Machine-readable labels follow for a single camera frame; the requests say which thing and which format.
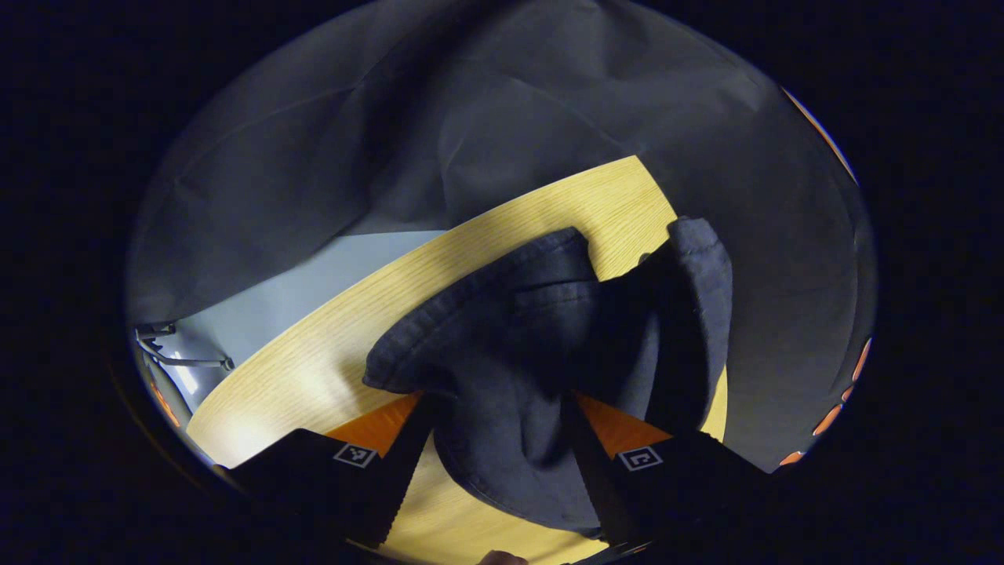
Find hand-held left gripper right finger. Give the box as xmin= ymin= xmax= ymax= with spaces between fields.
xmin=561 ymin=391 xmax=781 ymax=550

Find dark jeans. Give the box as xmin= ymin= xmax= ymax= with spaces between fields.
xmin=362 ymin=216 xmax=734 ymax=538

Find orange glowing object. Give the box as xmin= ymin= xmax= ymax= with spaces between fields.
xmin=151 ymin=379 xmax=183 ymax=430

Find black backdrop cloth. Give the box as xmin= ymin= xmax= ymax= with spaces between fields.
xmin=125 ymin=0 xmax=879 ymax=472

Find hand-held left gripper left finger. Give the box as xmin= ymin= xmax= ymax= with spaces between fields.
xmin=216 ymin=391 xmax=436 ymax=550

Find white metal frame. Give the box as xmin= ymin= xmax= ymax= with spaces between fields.
xmin=135 ymin=320 xmax=235 ymax=371

